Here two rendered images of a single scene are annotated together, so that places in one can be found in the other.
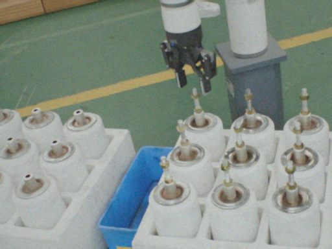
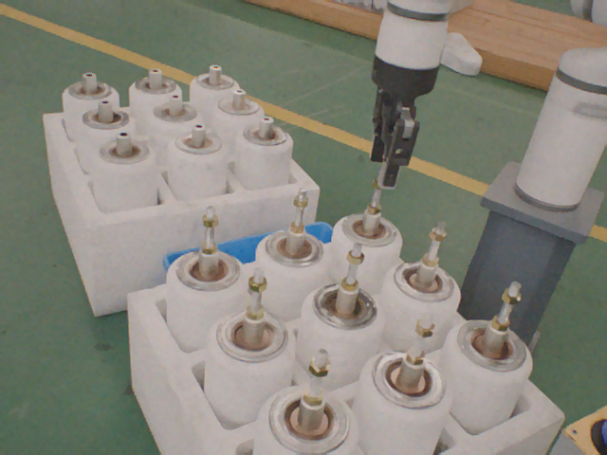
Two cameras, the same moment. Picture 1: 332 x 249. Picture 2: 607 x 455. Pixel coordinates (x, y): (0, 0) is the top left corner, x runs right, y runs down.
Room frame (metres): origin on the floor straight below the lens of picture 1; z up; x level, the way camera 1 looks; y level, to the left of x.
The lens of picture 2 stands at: (0.45, -0.34, 0.72)
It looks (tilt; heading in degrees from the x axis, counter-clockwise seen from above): 34 degrees down; 34
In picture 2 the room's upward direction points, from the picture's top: 8 degrees clockwise
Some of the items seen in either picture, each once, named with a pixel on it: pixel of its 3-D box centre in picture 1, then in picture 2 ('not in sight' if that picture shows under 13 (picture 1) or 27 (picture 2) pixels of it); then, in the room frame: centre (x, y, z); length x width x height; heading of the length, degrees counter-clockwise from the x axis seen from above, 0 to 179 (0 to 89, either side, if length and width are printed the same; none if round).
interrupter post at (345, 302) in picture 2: (240, 152); (346, 298); (0.93, -0.09, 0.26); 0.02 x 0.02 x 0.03
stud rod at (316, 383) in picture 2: (290, 177); (316, 382); (0.77, -0.15, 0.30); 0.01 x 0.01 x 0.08; 52
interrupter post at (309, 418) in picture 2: (292, 194); (311, 410); (0.77, -0.15, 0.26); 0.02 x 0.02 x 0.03
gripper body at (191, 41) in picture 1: (185, 42); (400, 90); (1.08, -0.02, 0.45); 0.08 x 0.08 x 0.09
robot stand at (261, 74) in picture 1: (255, 99); (513, 275); (1.29, -0.18, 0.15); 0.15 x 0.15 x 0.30; 7
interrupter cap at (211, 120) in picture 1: (200, 122); (369, 229); (1.08, -0.02, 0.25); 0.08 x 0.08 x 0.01
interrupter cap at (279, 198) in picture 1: (292, 199); (309, 420); (0.77, -0.15, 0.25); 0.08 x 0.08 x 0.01
